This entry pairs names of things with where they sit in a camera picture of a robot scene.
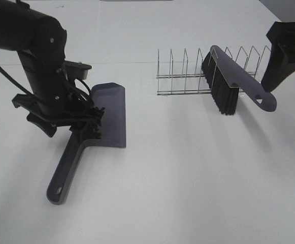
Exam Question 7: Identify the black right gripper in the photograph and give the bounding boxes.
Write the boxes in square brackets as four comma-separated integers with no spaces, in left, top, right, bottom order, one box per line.
[261,21,295,92]

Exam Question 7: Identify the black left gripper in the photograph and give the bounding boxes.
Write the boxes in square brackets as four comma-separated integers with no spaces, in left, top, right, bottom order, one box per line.
[12,51,96,139]

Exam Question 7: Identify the purple plastic dustpan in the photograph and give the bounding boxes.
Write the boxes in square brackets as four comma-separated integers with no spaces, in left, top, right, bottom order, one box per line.
[46,82,126,205]

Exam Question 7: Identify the purple hand brush black bristles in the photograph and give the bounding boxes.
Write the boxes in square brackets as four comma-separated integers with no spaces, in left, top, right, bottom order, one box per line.
[201,45,277,115]

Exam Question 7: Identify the pile of coffee beans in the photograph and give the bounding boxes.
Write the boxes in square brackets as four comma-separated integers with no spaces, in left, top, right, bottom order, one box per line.
[80,107,105,141]

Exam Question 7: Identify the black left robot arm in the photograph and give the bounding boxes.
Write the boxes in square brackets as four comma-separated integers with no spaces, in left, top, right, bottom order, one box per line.
[0,1,104,139]

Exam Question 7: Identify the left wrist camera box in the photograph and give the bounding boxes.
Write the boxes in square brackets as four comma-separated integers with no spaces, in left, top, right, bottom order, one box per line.
[64,60,92,80]

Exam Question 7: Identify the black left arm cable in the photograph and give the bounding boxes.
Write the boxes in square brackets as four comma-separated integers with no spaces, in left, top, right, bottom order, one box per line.
[0,47,34,96]

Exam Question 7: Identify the chrome wire dish rack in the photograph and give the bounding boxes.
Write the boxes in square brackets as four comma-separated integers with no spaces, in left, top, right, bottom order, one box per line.
[155,45,271,96]

